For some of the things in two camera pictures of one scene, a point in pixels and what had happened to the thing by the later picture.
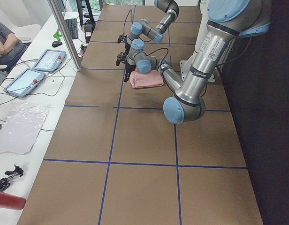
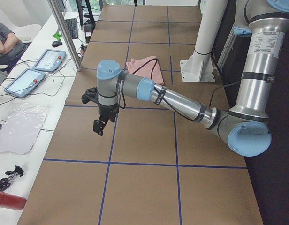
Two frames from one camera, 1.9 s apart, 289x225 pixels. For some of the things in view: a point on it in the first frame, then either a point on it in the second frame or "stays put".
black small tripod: x=5 y=182 stays put
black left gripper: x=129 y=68 -> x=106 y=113
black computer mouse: x=56 y=43 stays put
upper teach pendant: x=50 y=60 stays put
